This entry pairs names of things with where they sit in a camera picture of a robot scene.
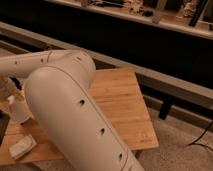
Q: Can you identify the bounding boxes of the white ceramic cup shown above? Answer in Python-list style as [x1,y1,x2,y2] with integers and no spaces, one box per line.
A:
[8,95,31,124]

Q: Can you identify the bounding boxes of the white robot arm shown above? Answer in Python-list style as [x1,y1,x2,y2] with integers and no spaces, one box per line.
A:
[0,50,145,171]

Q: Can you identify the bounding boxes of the black equipment at left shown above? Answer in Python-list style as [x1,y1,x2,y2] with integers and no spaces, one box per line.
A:
[0,110,10,145]

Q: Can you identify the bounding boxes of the white sponge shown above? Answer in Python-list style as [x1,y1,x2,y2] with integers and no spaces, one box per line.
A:
[9,134,37,160]

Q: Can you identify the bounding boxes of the wooden table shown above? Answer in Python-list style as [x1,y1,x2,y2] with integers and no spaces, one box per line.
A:
[0,68,159,166]

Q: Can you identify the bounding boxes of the long wooden bench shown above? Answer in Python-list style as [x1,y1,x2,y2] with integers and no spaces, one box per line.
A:
[0,22,213,119]

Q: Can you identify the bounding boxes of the black cable on floor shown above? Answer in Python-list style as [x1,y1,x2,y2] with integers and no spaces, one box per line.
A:
[187,120,213,147]

